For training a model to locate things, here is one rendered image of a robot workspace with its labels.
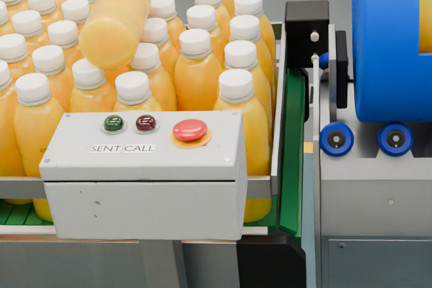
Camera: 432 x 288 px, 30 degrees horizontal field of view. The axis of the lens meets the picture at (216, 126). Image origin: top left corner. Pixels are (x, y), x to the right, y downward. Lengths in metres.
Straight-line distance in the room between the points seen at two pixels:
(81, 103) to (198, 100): 0.15
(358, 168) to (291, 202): 0.10
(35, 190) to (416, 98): 0.48
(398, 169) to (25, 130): 0.47
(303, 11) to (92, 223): 0.58
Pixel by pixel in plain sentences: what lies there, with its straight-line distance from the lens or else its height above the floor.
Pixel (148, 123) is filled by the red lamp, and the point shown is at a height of 1.11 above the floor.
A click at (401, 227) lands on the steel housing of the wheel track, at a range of 1.10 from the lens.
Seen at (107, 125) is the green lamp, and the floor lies 1.11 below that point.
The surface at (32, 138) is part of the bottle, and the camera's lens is 1.00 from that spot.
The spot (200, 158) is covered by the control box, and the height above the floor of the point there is 1.10.
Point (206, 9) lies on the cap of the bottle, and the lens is 1.10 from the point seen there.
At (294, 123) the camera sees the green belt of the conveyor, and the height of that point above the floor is 0.89.
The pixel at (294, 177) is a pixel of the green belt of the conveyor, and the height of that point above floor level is 0.89.
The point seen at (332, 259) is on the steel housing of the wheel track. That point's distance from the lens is 1.17.
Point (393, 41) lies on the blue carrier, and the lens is 0.94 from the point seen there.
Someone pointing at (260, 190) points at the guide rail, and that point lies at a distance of 0.97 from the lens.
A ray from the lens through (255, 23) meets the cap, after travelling 1.05.
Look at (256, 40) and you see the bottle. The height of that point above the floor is 1.07.
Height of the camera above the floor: 1.57
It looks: 34 degrees down
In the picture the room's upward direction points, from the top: 6 degrees counter-clockwise
